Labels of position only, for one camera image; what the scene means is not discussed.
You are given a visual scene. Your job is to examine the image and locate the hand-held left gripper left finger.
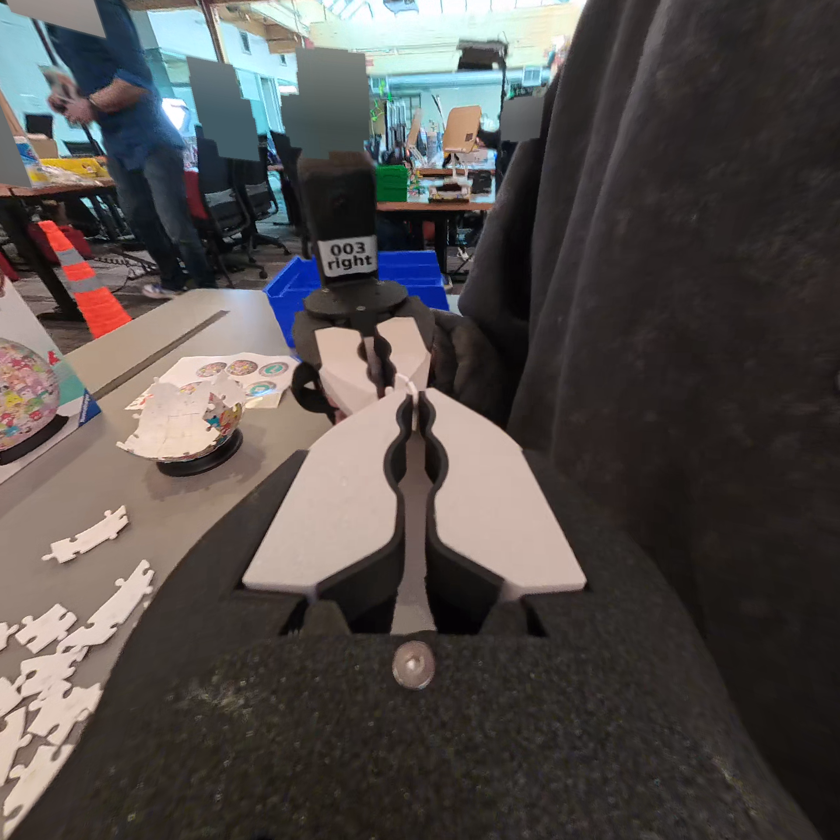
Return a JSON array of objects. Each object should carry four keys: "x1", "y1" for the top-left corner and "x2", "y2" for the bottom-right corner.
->
[{"x1": 243, "y1": 392, "x2": 416, "y2": 634}]

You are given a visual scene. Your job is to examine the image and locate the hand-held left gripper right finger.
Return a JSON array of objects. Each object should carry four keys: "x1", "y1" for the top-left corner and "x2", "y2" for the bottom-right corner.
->
[{"x1": 417, "y1": 388, "x2": 587, "y2": 634}]

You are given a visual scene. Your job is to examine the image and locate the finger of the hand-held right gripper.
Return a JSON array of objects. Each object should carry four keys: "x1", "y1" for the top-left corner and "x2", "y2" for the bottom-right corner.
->
[
  {"x1": 376, "y1": 318, "x2": 434, "y2": 396},
  {"x1": 314, "y1": 327, "x2": 383, "y2": 417}
]

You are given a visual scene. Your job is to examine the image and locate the single white puzzle piece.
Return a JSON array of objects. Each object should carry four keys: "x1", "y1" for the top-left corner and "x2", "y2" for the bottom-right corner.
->
[{"x1": 392, "y1": 373, "x2": 422, "y2": 434}]

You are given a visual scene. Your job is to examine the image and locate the partly built puzzle ball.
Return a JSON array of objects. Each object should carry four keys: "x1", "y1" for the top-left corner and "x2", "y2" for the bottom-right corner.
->
[{"x1": 117, "y1": 373, "x2": 245, "y2": 462}]

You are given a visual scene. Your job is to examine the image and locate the group of puzzle pieces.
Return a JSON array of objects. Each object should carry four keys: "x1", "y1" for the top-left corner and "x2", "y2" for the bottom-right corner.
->
[{"x1": 0, "y1": 504, "x2": 157, "y2": 821}]

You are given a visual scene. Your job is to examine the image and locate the person's right forearm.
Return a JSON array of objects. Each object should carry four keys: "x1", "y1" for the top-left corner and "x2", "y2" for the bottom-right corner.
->
[{"x1": 430, "y1": 307, "x2": 529, "y2": 429}]

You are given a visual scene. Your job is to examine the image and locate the black round puzzle stand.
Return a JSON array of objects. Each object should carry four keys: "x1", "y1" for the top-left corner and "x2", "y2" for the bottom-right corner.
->
[{"x1": 156, "y1": 428, "x2": 245, "y2": 478}]

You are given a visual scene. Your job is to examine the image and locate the blue bin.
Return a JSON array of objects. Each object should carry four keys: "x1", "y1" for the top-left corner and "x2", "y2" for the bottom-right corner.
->
[{"x1": 262, "y1": 249, "x2": 452, "y2": 350}]

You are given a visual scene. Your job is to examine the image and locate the white paper sheet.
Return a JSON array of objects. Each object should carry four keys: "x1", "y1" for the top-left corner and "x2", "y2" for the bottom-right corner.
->
[{"x1": 125, "y1": 354, "x2": 294, "y2": 412}]

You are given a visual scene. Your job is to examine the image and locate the wooden work table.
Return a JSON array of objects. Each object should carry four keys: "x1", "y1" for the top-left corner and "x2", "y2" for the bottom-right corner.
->
[
  {"x1": 0, "y1": 177, "x2": 122, "y2": 322},
  {"x1": 377, "y1": 197, "x2": 497, "y2": 277}
]

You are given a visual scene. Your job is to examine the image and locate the black office chair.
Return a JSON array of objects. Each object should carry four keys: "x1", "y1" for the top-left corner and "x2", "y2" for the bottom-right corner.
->
[{"x1": 193, "y1": 125, "x2": 293, "y2": 286}]

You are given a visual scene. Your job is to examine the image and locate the tan board on stand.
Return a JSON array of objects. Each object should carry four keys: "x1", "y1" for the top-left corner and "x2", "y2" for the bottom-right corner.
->
[{"x1": 443, "y1": 105, "x2": 484, "y2": 181}]

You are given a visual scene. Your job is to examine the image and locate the orange grey striped cone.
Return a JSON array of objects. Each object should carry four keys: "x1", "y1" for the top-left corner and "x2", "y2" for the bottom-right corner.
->
[{"x1": 36, "y1": 220, "x2": 133, "y2": 340}]

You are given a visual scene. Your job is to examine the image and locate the person's dark grey sweater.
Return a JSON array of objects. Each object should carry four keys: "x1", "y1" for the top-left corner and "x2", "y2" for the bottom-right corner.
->
[{"x1": 458, "y1": 0, "x2": 840, "y2": 840}]

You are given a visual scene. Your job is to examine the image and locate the colourful printed box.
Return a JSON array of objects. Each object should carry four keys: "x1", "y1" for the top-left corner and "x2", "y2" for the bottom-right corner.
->
[{"x1": 0, "y1": 276, "x2": 104, "y2": 487}]

